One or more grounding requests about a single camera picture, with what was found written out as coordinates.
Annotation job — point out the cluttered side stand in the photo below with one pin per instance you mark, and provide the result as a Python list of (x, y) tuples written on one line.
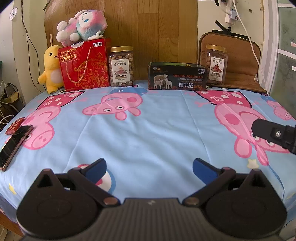
[(11, 101)]

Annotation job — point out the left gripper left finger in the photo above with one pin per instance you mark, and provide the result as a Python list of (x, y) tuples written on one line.
[(85, 181)]

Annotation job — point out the window frame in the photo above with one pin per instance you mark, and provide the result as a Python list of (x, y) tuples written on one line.
[(277, 64)]

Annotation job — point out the brown seat cushion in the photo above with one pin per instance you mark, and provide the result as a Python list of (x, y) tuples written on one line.
[(242, 67)]

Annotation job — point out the yellow duck plush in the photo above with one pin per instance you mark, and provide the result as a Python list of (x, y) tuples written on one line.
[(52, 75)]

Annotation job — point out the cartoon pig bed sheet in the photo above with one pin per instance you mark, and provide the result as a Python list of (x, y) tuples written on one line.
[(149, 140)]

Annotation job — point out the red gift bag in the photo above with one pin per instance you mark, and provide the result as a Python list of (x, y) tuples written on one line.
[(84, 65)]

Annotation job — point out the pink blue plush toy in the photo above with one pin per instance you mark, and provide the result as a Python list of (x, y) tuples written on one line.
[(85, 26)]

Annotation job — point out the wooden headboard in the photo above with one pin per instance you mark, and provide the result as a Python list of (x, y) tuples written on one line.
[(159, 31)]

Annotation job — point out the black wool product box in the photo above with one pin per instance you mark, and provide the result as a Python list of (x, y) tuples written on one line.
[(176, 76)]

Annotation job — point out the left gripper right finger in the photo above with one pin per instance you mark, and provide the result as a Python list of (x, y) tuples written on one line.
[(214, 178)]

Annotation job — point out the small red packet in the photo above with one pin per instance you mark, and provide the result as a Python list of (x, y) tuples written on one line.
[(14, 126)]

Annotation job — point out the smartphone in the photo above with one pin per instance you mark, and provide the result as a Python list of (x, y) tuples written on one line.
[(13, 144)]

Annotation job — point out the white power strip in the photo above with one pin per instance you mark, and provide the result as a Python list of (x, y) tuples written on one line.
[(228, 8)]

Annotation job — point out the pecan jar gold lid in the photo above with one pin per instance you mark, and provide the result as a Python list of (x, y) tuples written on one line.
[(216, 63)]

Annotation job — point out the cashew jar gold lid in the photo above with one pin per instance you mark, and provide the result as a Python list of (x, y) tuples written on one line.
[(121, 67)]

